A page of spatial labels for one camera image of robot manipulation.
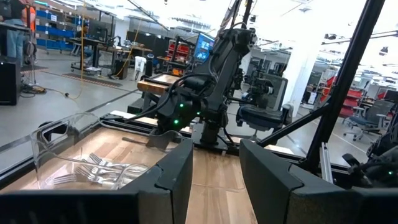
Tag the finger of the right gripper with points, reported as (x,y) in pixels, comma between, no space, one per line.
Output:
(163,140)

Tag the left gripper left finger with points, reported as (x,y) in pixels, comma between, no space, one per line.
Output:
(174,180)

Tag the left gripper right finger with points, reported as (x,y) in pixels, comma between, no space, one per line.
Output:
(267,186)

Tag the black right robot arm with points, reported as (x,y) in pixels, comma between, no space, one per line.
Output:
(224,77)

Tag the wooden background table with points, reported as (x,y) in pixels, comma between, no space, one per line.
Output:
(155,87)

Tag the black cylinder bin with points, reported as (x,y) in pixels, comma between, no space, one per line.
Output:
(150,65)

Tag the red bin shelf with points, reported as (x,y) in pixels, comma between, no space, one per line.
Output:
(351,102)
(180,51)

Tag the blue-screen monitor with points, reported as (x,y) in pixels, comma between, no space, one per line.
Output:
(203,48)

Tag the black office chair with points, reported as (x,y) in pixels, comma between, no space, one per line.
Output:
(264,115)

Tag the black robot equipment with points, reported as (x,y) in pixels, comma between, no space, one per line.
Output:
(379,168)

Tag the dark background desk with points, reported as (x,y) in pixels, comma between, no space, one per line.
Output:
(93,42)

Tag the clear plastic bin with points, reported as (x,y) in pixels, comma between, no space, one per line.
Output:
(46,146)

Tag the grey mesh office chair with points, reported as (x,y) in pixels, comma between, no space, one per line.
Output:
(370,119)

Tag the blue bin shelf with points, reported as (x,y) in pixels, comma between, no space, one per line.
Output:
(56,32)

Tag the black computer tower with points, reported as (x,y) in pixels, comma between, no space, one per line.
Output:
(9,81)

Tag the person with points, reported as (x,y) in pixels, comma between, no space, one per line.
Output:
(31,18)
(14,40)

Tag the silver metal bracket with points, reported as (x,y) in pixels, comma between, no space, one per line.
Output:
(326,161)

